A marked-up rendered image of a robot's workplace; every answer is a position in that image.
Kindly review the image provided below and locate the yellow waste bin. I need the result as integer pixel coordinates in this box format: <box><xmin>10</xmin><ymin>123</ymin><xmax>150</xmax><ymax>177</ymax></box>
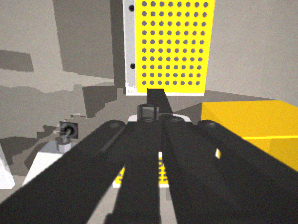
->
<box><xmin>201</xmin><ymin>100</ymin><xmax>298</xmax><ymax>171</ymax></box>

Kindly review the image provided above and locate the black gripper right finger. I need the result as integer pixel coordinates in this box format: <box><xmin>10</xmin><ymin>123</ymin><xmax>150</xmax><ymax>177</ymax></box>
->
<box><xmin>155</xmin><ymin>88</ymin><xmax>298</xmax><ymax>224</ymax></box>

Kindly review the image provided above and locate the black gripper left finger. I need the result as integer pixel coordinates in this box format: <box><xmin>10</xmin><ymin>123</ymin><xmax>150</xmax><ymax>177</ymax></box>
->
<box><xmin>0</xmin><ymin>88</ymin><xmax>161</xmax><ymax>224</ymax></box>

